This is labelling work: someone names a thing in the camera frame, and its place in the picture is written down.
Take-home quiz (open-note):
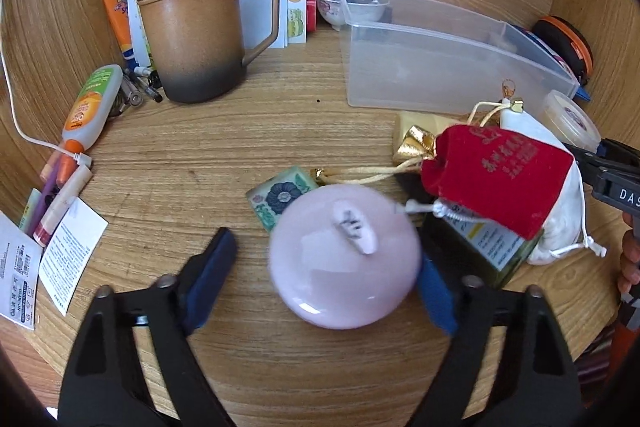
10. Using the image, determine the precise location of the red velvet drawstring pouch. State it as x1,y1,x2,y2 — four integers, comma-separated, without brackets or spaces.
421,124,574,239

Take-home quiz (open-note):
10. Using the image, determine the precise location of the black orange zip case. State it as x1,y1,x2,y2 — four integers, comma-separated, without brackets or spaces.
532,15,594,86

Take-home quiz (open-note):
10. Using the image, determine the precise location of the white charging cable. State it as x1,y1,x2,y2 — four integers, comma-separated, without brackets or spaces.
0,0,94,168

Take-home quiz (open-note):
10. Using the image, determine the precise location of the orange tube package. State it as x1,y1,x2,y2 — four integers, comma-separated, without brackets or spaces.
102,0,134,62

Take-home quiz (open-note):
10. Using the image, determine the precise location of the white cloth drawstring pouch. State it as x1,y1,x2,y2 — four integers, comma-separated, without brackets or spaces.
500,103,608,265

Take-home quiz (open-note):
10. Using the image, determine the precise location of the blue pencil pouch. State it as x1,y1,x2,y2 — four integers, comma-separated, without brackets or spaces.
512,24,591,102

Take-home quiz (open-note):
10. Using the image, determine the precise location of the pink lip balm stick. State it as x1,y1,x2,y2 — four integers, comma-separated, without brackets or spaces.
32,165,92,247

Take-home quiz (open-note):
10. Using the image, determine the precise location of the pink round compact case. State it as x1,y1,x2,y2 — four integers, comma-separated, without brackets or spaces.
268,184,422,331

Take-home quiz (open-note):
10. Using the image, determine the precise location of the clear plastic storage bin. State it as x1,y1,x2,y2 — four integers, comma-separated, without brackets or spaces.
341,0,579,115

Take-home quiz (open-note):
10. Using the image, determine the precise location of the white printed label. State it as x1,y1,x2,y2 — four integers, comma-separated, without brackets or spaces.
39,197,108,317

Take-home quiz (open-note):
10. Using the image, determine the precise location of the white bowl of beads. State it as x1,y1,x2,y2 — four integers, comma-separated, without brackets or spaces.
317,0,390,31

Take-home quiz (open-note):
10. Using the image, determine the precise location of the white receipt slip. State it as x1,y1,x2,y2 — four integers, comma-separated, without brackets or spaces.
0,213,42,331

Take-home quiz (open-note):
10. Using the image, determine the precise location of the person's hand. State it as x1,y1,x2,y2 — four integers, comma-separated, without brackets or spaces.
617,212,640,295

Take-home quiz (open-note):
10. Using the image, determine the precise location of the clear jar with cream lid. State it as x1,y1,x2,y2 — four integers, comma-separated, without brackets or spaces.
538,90,601,153

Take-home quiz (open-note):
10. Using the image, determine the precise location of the brown ceramic mug with lid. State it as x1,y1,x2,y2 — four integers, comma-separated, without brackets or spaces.
137,0,280,104

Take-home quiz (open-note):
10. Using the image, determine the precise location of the gold sunscreen bottle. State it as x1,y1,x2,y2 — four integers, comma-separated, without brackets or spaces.
392,110,462,166

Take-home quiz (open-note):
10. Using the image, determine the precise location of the dark green glass bottle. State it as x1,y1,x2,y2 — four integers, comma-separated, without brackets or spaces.
420,212,542,288

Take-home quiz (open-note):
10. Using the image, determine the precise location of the fruit sticker sheet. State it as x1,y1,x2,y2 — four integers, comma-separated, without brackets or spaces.
288,0,307,46

